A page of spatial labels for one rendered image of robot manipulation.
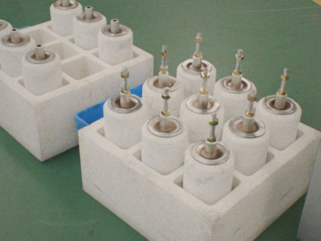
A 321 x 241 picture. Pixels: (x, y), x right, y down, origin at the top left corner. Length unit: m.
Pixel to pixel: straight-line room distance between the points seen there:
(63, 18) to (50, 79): 0.33
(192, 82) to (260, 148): 0.27
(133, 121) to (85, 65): 0.43
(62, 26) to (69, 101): 0.34
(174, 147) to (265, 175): 0.19
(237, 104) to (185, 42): 0.81
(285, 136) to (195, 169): 0.26
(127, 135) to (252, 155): 0.27
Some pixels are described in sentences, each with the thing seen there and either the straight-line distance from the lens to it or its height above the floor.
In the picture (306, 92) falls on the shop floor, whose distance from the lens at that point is 1.70.
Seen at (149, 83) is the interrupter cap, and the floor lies 0.25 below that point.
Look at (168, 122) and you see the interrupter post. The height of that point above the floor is 0.27.
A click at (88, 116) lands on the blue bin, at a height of 0.10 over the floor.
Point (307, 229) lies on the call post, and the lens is 1.15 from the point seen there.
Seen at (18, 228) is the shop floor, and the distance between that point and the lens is 1.19.
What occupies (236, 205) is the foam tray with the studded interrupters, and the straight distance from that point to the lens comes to 0.98.
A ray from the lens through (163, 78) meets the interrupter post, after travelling 1.14.
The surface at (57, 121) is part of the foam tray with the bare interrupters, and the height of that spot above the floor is 0.10.
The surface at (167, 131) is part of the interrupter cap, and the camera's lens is 1.00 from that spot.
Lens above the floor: 0.84
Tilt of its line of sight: 35 degrees down
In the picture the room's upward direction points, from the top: 2 degrees clockwise
